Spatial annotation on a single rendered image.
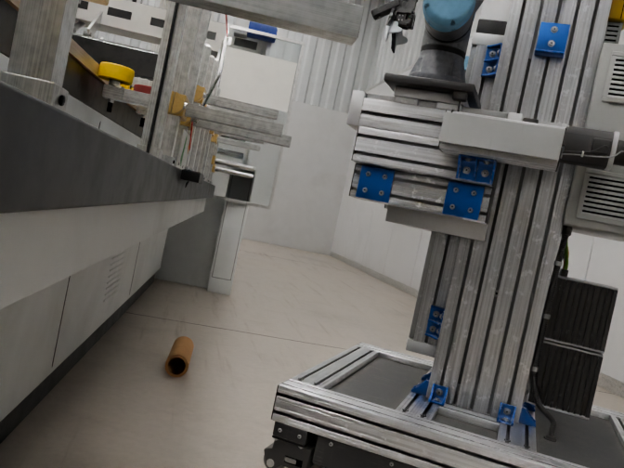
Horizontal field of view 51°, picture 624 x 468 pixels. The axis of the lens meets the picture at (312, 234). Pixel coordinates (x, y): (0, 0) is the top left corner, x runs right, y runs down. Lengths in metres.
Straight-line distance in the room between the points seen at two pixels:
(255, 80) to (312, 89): 6.67
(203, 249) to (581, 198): 3.16
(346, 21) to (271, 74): 3.80
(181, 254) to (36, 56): 3.97
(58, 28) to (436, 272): 1.46
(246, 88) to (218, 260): 1.15
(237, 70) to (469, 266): 2.90
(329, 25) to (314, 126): 10.34
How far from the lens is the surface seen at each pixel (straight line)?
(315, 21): 0.62
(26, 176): 0.49
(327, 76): 11.13
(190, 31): 1.60
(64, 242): 0.81
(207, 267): 4.52
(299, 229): 10.89
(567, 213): 1.77
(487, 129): 1.52
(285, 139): 1.86
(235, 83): 4.40
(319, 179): 10.93
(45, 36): 0.59
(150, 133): 1.30
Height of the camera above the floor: 0.66
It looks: 2 degrees down
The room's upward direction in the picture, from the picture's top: 12 degrees clockwise
